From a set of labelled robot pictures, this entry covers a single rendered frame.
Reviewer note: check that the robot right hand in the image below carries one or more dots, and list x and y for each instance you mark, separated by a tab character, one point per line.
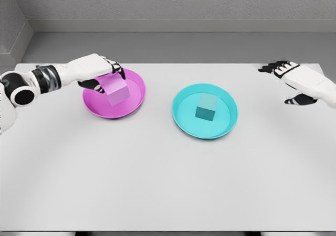
302	78

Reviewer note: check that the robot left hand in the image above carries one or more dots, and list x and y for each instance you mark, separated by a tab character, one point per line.
88	67

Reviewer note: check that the magenta block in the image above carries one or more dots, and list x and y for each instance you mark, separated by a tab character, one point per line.
115	88

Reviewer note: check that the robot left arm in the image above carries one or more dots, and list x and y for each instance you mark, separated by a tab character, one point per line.
31	84

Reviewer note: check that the magenta plate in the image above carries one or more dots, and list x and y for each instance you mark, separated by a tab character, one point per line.
123	107

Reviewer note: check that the cyan block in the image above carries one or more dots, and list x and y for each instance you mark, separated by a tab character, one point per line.
207	108

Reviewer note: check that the cyan plate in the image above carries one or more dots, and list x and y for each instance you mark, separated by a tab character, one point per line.
183	115

